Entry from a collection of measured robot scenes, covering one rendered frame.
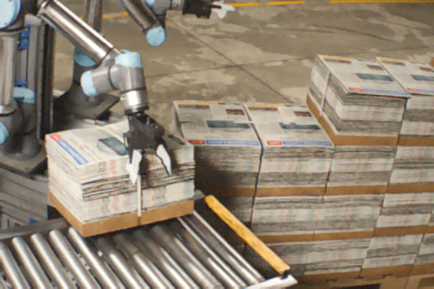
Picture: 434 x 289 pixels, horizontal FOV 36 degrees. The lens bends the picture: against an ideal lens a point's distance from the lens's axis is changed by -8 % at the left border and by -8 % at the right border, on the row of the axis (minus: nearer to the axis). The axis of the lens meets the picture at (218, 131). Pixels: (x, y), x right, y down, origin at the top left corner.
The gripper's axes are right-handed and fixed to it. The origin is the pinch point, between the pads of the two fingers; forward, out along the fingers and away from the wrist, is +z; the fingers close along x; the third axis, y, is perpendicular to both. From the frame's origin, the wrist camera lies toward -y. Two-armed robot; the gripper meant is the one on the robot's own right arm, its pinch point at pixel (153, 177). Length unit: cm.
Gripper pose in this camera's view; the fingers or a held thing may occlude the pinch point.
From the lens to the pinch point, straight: 197.9
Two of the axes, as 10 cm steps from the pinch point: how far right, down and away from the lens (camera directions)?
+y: -5.2, 0.9, 8.5
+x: -8.4, 1.6, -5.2
